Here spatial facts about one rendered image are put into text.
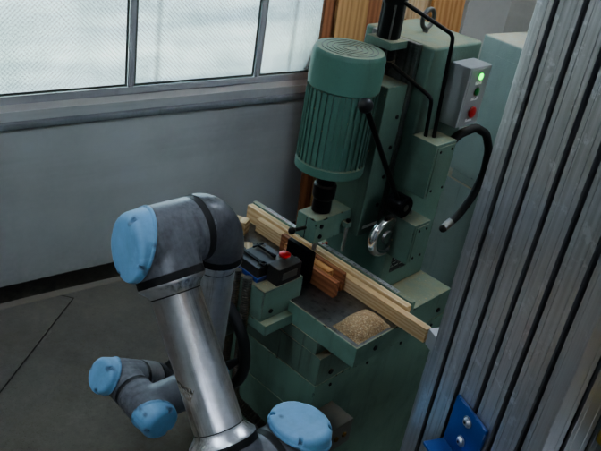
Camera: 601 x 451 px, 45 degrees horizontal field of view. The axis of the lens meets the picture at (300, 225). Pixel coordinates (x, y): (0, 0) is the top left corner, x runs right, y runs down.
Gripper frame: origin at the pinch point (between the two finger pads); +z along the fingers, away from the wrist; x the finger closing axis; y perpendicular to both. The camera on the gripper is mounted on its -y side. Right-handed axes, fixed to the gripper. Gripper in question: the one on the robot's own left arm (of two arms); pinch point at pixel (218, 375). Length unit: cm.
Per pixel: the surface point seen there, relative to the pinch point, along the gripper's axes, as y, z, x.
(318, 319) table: -21.8, 16.1, 5.5
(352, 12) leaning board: -113, 116, -121
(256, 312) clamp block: -15.2, 7.5, -5.4
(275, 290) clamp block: -22.6, 7.8, -4.1
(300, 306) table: -21.4, 15.9, -0.7
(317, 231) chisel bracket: -38.8, 19.2, -10.3
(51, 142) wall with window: -4, 33, -148
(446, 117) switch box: -81, 31, -3
